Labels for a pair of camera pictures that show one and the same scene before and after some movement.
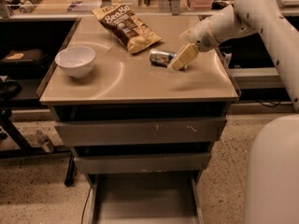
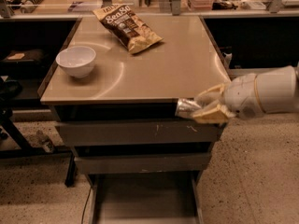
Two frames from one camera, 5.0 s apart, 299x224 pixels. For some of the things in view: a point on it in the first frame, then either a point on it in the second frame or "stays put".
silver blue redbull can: [161, 57] → [186, 107]
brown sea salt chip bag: [131, 32] stays put
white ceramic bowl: [78, 61] stays put
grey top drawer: [94, 133] stays put
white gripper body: [202, 36] → [240, 94]
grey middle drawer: [164, 162] stays put
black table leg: [71, 172] stays put
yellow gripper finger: [188, 35] → [210, 95]
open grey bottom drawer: [146, 198] stays put
